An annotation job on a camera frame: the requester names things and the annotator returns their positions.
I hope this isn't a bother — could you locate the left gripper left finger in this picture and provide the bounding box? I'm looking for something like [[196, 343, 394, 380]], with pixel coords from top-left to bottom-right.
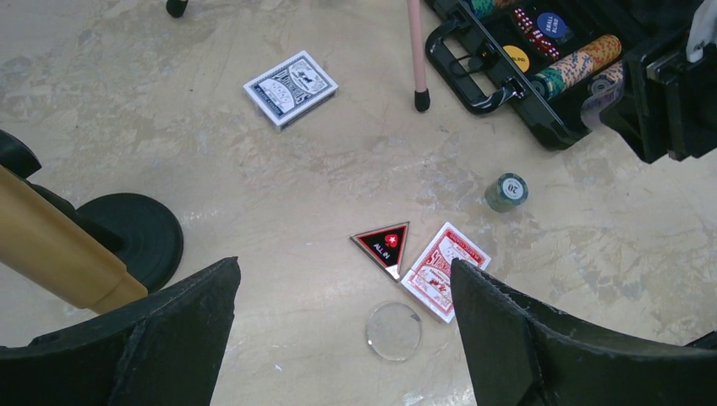
[[1, 257, 241, 405]]

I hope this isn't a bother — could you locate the triangular all-in button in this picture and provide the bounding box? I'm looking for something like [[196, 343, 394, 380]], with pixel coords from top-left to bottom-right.
[[349, 222, 410, 282]]

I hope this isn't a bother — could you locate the orange green chip row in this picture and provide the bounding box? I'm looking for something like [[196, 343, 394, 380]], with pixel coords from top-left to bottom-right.
[[528, 35, 622, 100]]

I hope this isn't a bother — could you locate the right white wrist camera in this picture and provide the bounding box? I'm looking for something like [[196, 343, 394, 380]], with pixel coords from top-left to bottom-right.
[[685, 0, 716, 63]]

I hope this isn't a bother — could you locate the yellow big blind button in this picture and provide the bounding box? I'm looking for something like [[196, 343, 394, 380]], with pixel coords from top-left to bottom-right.
[[503, 45, 530, 73]]

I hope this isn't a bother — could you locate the clear round disc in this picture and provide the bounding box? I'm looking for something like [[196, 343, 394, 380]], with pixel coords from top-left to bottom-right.
[[365, 302, 423, 362]]

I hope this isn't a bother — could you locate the pink music stand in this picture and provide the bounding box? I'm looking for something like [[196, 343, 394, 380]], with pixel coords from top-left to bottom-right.
[[165, 0, 432, 113]]

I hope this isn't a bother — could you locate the grey poker chip stack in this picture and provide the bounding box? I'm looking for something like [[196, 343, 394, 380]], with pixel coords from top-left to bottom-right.
[[580, 60, 625, 129], [484, 173, 528, 213]]

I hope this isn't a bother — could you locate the blue playing card deck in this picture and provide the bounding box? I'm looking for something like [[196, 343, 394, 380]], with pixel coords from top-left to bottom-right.
[[243, 50, 339, 132]]

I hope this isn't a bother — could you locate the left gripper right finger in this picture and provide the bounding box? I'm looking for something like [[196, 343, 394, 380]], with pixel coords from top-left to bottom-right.
[[451, 259, 716, 405]]

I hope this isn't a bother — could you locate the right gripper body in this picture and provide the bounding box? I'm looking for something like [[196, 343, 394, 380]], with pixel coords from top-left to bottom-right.
[[599, 1, 716, 163]]

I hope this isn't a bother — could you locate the gold microphone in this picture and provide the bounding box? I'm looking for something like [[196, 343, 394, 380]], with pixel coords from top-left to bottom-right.
[[1, 167, 148, 314]]

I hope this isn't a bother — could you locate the red dice row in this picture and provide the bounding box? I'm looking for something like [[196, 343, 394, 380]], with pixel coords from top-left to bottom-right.
[[512, 7, 561, 61]]

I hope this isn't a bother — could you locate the blue small blind button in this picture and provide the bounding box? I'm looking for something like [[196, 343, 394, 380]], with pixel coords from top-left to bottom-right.
[[537, 12, 568, 39]]

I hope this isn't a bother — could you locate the red playing card deck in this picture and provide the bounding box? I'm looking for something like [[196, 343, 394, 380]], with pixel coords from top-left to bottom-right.
[[400, 222, 491, 324]]

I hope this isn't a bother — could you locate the black poker case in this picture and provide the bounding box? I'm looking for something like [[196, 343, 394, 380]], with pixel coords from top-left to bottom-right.
[[424, 0, 717, 151]]

